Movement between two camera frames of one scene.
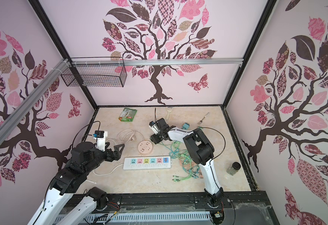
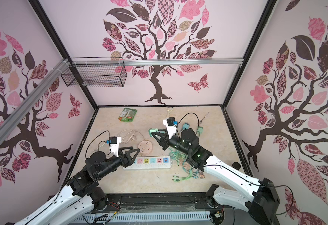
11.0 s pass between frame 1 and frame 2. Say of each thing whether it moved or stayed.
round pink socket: stayed
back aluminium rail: stayed
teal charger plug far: stayed
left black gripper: moved
